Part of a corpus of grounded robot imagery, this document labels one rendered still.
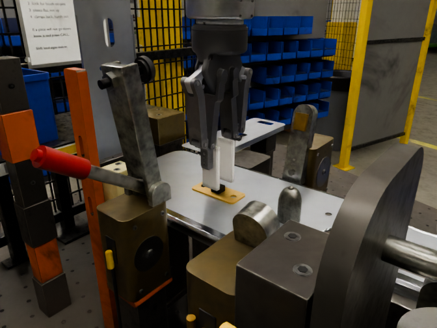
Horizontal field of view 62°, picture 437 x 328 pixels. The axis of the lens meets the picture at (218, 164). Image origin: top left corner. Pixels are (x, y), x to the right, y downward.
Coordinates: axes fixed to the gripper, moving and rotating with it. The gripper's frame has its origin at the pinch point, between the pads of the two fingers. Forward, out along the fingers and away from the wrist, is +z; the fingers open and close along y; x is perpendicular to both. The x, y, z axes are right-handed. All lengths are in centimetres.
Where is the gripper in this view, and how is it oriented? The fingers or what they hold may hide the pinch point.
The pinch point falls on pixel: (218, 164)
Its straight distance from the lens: 55.8
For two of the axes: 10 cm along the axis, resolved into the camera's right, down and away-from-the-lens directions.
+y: 6.3, -3.0, 7.2
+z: -0.1, 9.2, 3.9
